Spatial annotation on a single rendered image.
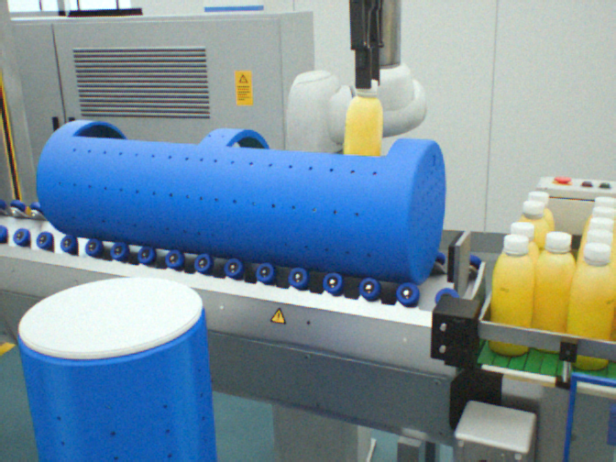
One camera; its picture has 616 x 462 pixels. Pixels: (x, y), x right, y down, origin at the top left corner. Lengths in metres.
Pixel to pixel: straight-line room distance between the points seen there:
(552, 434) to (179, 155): 0.88
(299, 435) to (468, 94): 2.44
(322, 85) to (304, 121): 0.11
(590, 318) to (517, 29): 2.98
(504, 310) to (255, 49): 2.00
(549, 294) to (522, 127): 2.93
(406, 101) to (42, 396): 1.26
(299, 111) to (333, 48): 2.29
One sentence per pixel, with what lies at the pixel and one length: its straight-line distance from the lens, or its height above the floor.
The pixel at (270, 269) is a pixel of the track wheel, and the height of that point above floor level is 0.97.
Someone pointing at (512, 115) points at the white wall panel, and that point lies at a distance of 4.10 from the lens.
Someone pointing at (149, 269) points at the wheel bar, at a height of 0.93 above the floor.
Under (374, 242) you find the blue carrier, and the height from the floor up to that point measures 1.07.
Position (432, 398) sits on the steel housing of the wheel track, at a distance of 1.39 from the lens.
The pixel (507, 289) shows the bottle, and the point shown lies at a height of 1.03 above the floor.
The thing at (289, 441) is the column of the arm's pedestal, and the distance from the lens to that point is 2.28.
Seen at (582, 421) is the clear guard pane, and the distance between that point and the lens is 1.16.
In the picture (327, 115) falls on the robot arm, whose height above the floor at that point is 1.19.
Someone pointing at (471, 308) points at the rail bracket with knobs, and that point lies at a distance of 1.17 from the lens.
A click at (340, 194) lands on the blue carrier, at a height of 1.15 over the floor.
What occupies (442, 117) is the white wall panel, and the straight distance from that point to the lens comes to 4.12.
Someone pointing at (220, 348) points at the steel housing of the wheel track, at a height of 0.77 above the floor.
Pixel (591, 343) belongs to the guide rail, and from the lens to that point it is 1.17.
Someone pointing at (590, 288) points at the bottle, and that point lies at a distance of 1.18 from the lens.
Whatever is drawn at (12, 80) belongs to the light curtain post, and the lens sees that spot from 2.35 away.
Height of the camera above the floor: 1.49
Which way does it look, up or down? 18 degrees down
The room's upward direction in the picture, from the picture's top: 2 degrees counter-clockwise
